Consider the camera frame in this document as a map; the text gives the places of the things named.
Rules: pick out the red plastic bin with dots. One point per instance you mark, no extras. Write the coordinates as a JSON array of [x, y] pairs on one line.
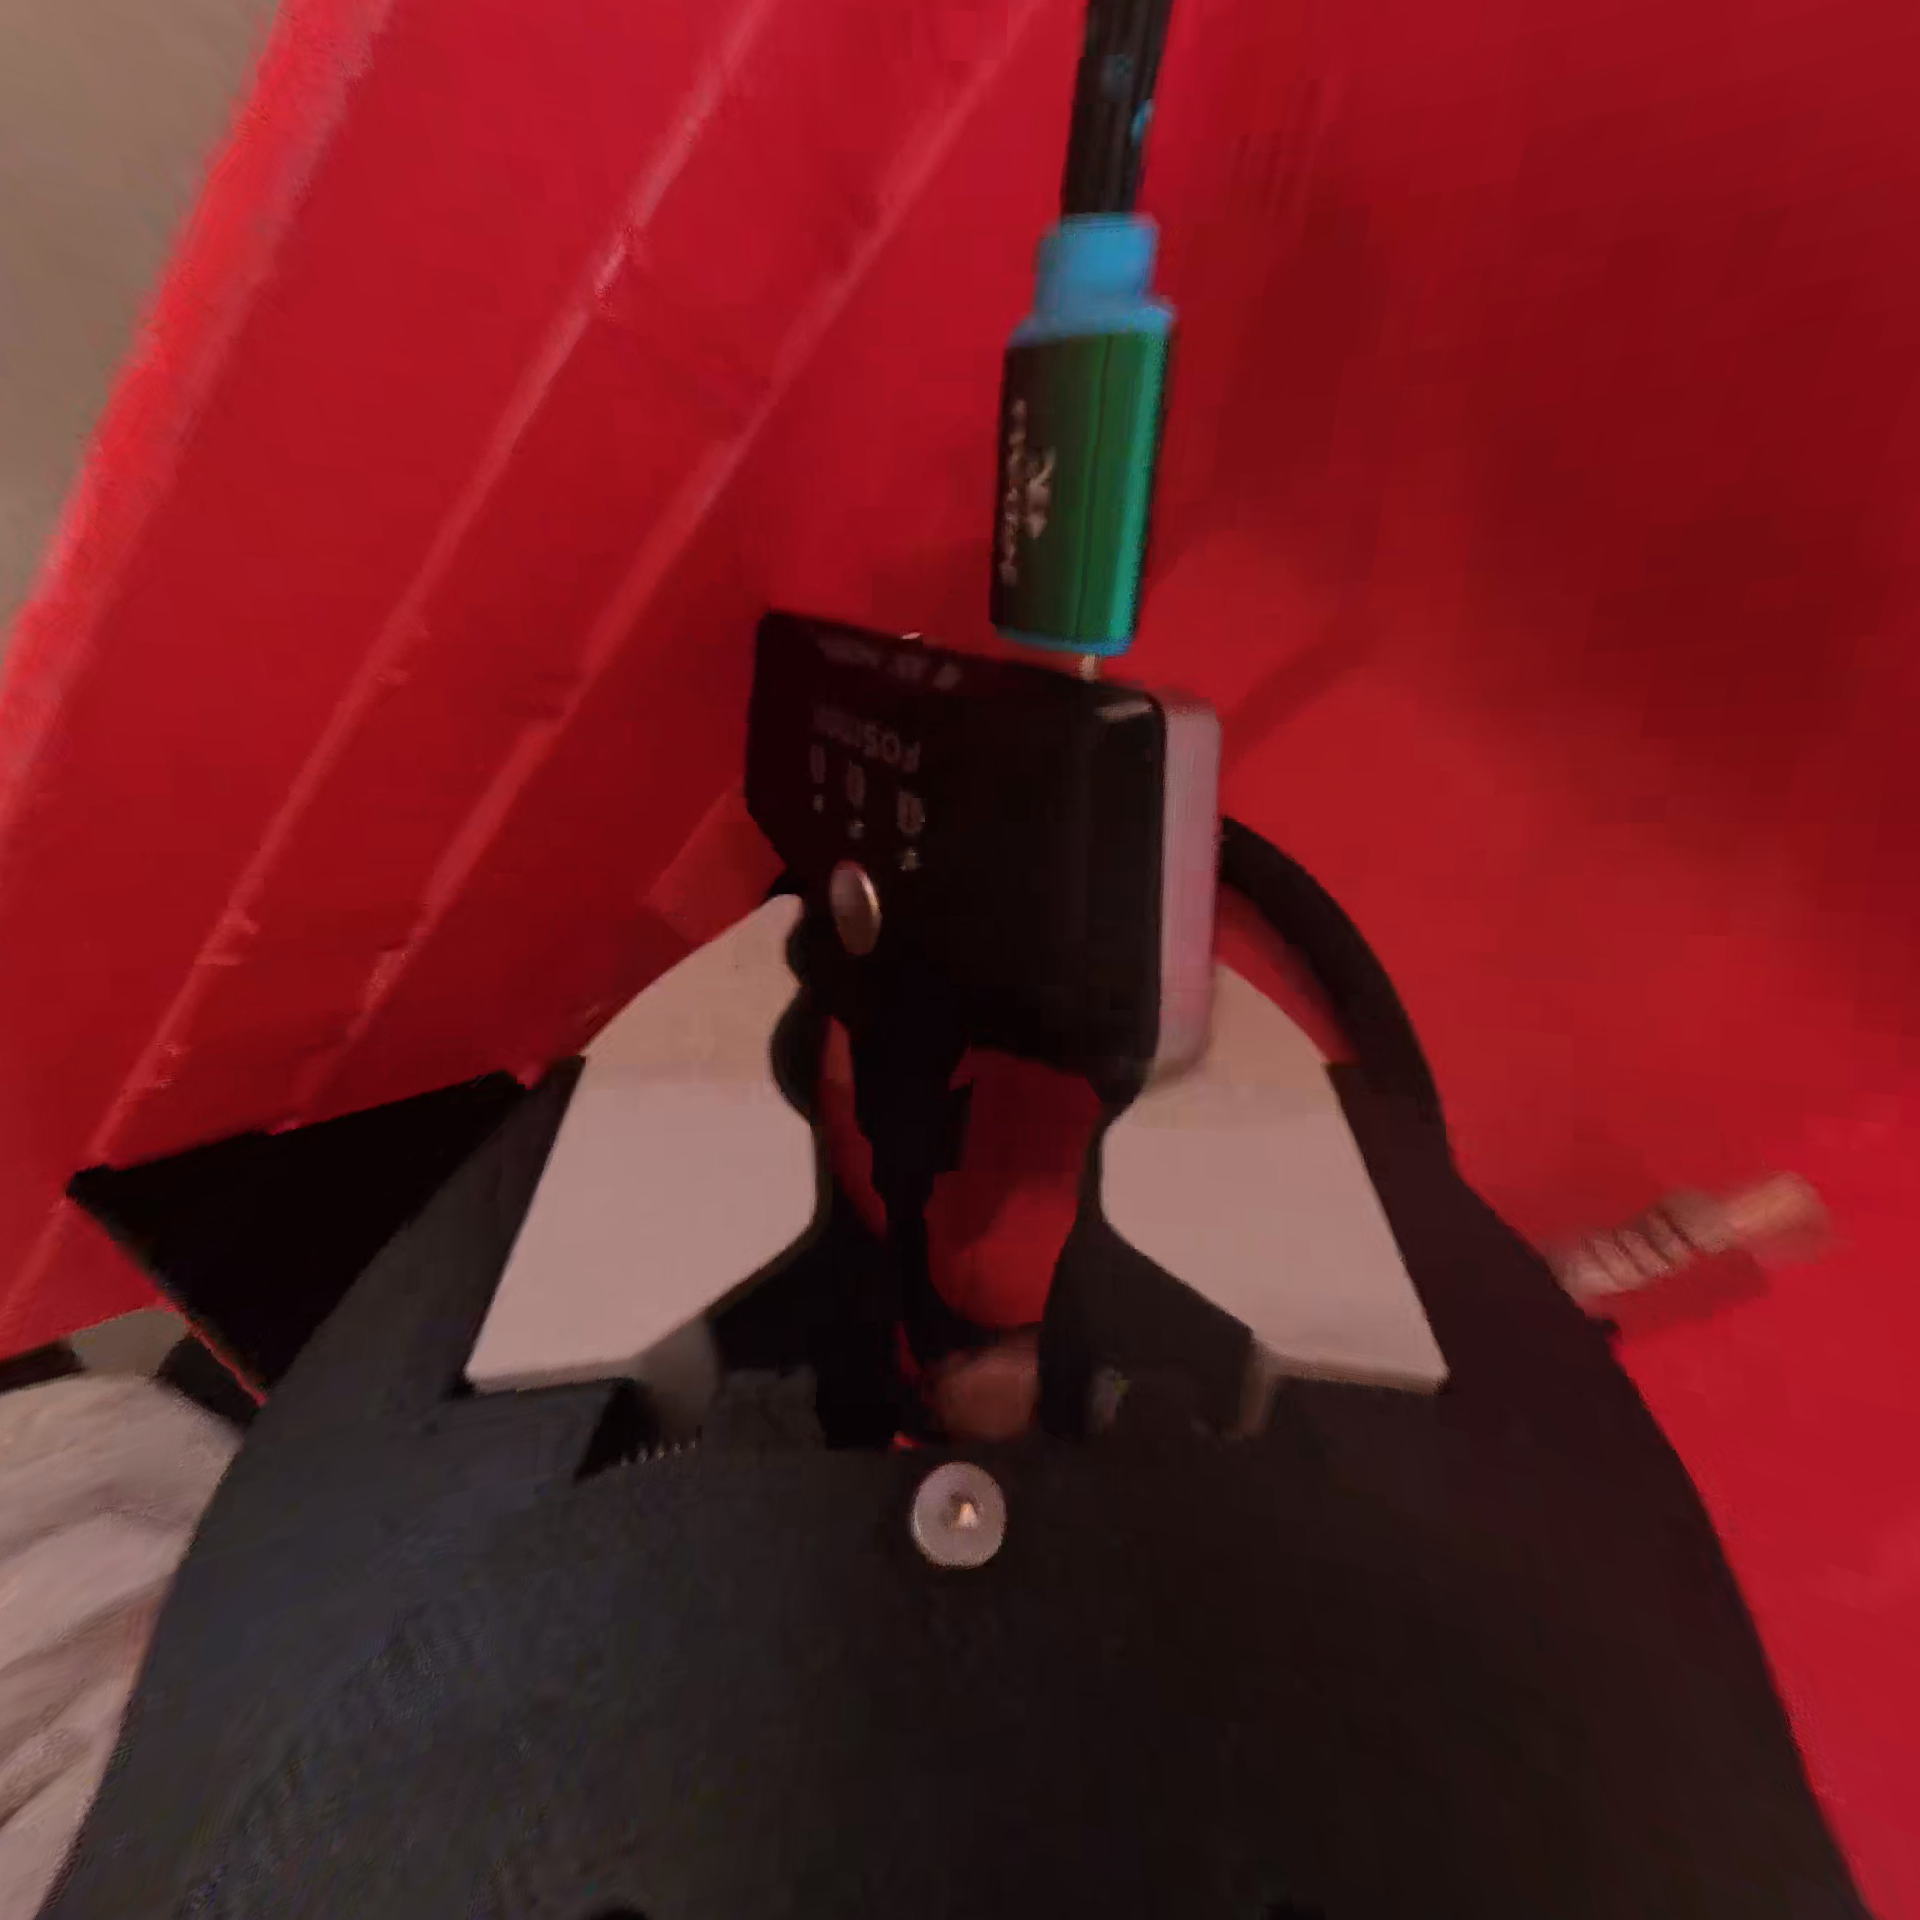
[[1501, 600]]

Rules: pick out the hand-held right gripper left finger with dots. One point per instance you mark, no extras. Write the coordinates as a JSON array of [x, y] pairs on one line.
[[661, 1185]]

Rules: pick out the black bin divider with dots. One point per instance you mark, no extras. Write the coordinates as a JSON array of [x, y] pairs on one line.
[[301, 1214]]

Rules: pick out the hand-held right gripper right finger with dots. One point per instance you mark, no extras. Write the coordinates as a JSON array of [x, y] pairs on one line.
[[1275, 1230]]

